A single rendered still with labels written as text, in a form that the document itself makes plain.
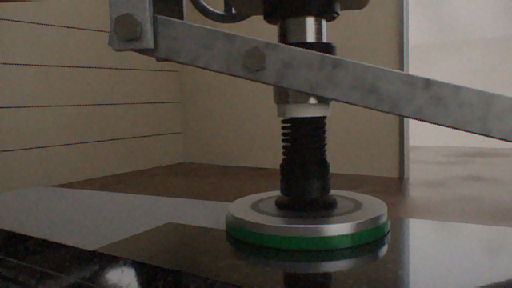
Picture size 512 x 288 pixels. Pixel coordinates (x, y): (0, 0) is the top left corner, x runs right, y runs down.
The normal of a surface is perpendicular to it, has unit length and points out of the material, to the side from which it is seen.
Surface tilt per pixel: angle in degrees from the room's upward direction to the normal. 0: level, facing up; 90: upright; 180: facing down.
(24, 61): 90
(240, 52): 90
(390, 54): 90
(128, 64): 90
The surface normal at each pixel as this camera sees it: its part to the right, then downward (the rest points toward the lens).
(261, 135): -0.59, 0.10
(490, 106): -0.11, 0.10
